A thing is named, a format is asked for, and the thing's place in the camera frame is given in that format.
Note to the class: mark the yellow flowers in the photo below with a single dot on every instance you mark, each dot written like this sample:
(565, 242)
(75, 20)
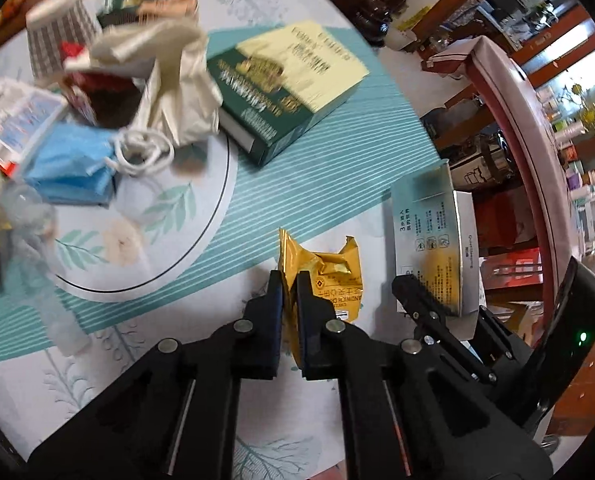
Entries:
(588, 105)

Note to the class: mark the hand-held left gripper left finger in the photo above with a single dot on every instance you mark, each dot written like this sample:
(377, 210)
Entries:
(276, 310)

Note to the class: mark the wooden display shelf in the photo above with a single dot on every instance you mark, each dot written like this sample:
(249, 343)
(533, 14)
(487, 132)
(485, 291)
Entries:
(552, 20)

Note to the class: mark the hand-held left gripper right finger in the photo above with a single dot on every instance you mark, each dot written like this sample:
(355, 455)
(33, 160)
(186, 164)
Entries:
(305, 310)

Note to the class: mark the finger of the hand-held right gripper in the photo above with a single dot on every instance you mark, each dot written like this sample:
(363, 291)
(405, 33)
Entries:
(417, 300)
(502, 340)

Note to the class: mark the red box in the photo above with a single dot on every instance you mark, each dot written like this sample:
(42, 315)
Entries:
(507, 220)

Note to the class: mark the green packet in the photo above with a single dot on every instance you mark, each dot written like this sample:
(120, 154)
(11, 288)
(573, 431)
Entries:
(127, 2)

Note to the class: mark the round glass turntable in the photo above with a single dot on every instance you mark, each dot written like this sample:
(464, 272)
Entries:
(177, 240)

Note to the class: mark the silver cardboard box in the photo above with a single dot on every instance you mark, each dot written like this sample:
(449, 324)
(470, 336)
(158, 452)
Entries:
(427, 240)

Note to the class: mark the red and white packet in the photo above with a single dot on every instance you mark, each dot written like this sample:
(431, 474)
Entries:
(17, 115)

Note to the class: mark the stainless steel pot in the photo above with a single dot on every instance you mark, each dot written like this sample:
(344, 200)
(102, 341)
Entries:
(482, 160)

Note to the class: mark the dark teapot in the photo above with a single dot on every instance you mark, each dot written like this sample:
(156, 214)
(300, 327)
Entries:
(372, 20)

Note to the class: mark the wooden chair back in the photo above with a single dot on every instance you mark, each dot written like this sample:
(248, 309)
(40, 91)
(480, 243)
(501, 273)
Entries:
(517, 110)

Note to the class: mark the gold snack wrapper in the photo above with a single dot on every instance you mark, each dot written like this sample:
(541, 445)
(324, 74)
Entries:
(330, 270)

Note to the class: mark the cream paper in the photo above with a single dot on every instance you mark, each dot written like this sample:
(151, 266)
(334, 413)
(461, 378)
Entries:
(177, 85)

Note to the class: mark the green and yellow box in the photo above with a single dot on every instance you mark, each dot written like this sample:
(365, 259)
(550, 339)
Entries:
(277, 110)

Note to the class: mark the dark red packet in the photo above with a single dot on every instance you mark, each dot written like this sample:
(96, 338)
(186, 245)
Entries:
(107, 100)

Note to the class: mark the clear plastic bag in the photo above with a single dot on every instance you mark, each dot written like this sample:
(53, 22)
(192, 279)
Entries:
(32, 260)

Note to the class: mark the peach wrapper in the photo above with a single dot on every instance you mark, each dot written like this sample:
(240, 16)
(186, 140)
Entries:
(175, 7)

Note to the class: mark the small red packet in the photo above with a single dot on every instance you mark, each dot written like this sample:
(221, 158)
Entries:
(73, 55)

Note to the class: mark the blue face mask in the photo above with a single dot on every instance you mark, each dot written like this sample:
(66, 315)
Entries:
(67, 160)

